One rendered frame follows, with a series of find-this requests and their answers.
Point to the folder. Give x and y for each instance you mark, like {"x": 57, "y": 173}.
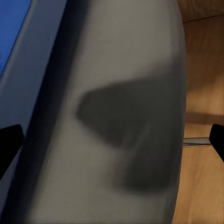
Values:
{"x": 28, "y": 30}

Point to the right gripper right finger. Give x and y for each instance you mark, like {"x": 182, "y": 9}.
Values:
{"x": 217, "y": 139}

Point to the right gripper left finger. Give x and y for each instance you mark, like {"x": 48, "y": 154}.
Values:
{"x": 11, "y": 140}

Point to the swivel chair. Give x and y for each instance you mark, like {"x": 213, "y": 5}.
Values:
{"x": 104, "y": 143}

